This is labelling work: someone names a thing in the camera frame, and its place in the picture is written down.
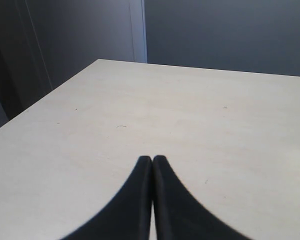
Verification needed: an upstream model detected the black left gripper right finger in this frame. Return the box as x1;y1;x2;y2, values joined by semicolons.
152;155;243;240

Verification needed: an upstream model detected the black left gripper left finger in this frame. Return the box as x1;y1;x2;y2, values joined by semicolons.
64;156;152;240

